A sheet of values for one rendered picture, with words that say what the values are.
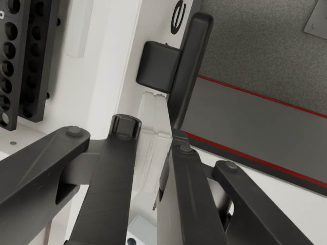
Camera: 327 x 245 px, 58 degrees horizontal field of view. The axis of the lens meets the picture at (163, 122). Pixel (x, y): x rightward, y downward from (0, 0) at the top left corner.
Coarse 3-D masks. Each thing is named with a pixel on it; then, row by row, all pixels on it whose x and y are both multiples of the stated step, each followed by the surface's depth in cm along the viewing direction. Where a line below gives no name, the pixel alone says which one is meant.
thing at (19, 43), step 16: (16, 16) 21; (0, 32) 22; (0, 48) 22; (16, 48) 22; (0, 64) 23; (16, 64) 22; (0, 80) 23; (16, 80) 23; (0, 96) 24; (16, 96) 23; (0, 112) 24; (16, 112) 24
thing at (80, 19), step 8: (80, 0) 25; (88, 0) 25; (72, 8) 26; (80, 8) 25; (88, 8) 26; (72, 16) 26; (80, 16) 25; (88, 16) 26; (72, 24) 26; (80, 24) 26; (88, 24) 26; (72, 32) 26; (80, 32) 26; (72, 40) 26; (80, 40) 26; (72, 48) 26; (80, 48) 27; (72, 56) 27; (80, 56) 27
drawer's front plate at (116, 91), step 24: (120, 0) 16; (144, 0) 16; (168, 0) 19; (192, 0) 25; (120, 24) 16; (144, 24) 17; (168, 24) 21; (120, 48) 17; (120, 72) 17; (96, 96) 18; (120, 96) 17; (96, 120) 18; (72, 216) 21
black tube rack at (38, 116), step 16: (0, 0) 21; (16, 0) 24; (32, 0) 24; (48, 0) 23; (0, 16) 22; (32, 16) 24; (48, 16) 24; (16, 32) 25; (32, 32) 25; (48, 32) 24; (32, 48) 25; (48, 48) 25; (32, 64) 26; (48, 64) 26; (32, 80) 26; (48, 80) 26; (32, 96) 27; (48, 96) 30; (32, 112) 27
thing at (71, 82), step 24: (72, 0) 27; (96, 0) 26; (96, 24) 26; (96, 48) 27; (72, 72) 28; (96, 72) 28; (72, 96) 29; (24, 120) 32; (48, 120) 31; (72, 120) 30; (0, 144) 27; (24, 144) 28
